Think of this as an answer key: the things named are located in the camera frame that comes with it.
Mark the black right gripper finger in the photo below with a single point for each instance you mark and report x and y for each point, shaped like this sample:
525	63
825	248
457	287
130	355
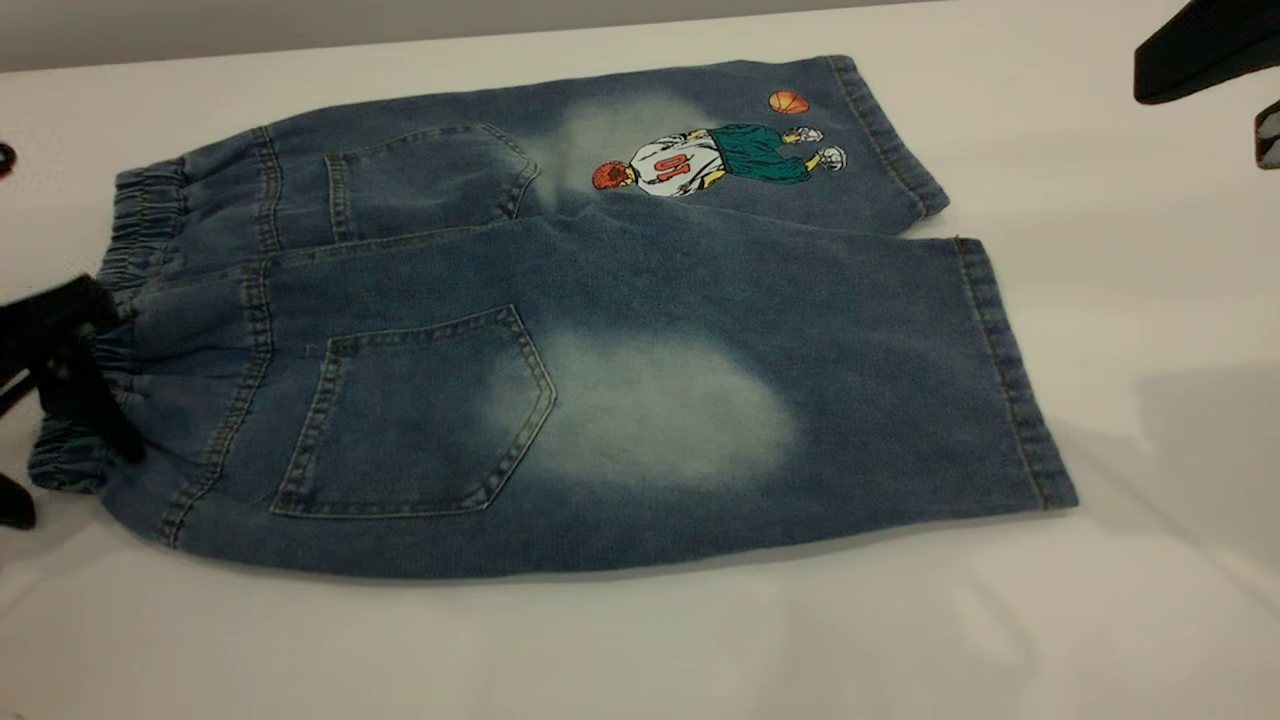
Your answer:
1220	45
1270	135

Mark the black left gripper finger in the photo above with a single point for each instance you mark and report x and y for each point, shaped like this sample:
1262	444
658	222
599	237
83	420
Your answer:
15	505
80	340

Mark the blue denim shorts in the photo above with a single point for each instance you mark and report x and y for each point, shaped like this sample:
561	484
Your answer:
650	300

